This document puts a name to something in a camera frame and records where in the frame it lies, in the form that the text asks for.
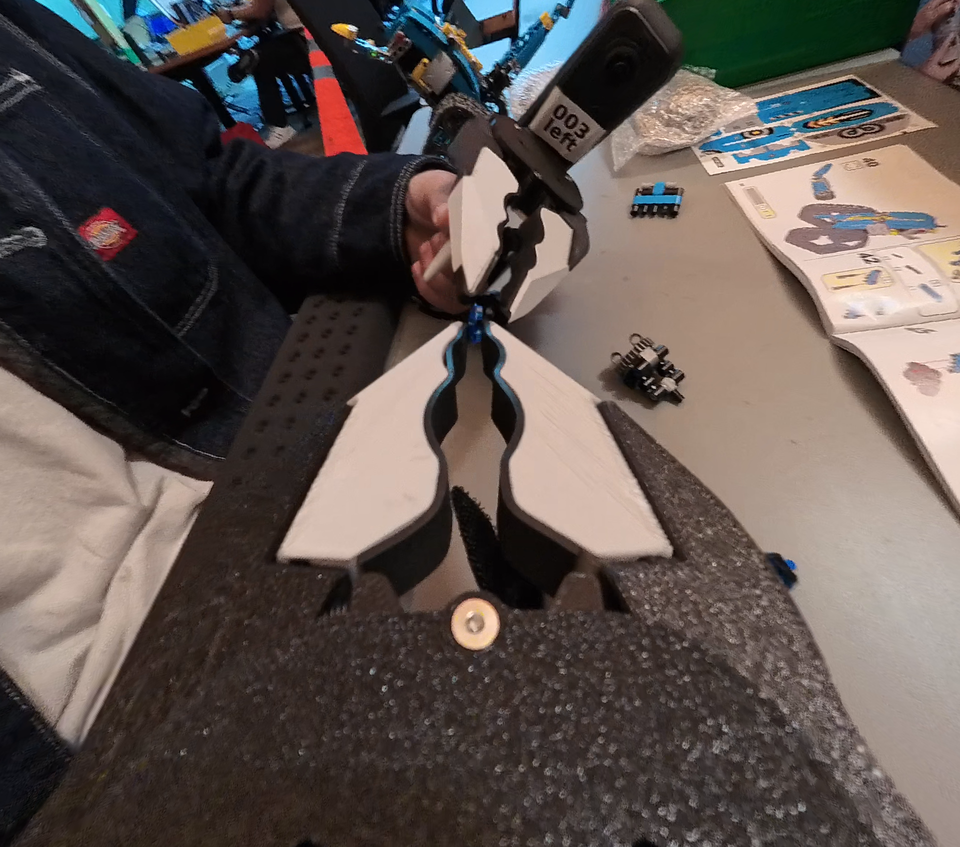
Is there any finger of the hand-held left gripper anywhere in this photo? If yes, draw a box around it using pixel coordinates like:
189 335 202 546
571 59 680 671
504 204 580 325
456 146 520 295

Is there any person's left forearm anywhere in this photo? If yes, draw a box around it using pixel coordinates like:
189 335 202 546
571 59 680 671
202 138 451 312

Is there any grey desk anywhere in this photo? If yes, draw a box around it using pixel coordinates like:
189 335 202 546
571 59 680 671
386 48 960 847

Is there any person's denim jacket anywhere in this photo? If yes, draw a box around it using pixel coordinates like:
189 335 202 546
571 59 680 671
0 0 451 844

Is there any black blue brick assembly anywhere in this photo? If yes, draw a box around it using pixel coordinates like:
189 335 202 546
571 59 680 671
630 181 685 219

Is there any cluttered wooden work table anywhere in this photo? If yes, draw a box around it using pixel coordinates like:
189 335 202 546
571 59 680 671
146 10 252 113

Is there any instruction booklet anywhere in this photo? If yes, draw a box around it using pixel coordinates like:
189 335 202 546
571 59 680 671
725 144 960 514

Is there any clear plastic parts bag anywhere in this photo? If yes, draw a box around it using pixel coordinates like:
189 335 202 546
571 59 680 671
611 70 759 171

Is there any grey gear brick assembly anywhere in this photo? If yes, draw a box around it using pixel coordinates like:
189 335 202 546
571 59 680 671
611 333 687 406

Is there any person's white shirt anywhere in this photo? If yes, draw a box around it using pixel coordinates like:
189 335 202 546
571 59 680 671
0 367 216 747

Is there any robot kit box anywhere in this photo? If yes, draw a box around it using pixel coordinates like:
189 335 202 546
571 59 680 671
900 0 960 87

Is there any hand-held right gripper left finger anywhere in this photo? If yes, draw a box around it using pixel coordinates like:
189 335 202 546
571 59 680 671
276 322 462 595

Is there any person's left hand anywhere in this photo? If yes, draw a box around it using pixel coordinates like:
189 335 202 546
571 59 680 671
403 170 471 313

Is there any blue sticker sheet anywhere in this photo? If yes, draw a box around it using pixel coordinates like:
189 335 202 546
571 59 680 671
690 76 939 177

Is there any orange white striped cone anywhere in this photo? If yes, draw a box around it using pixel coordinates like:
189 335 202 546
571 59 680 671
306 48 370 158

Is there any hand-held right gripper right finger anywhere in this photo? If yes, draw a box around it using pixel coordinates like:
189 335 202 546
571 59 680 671
486 322 675 576

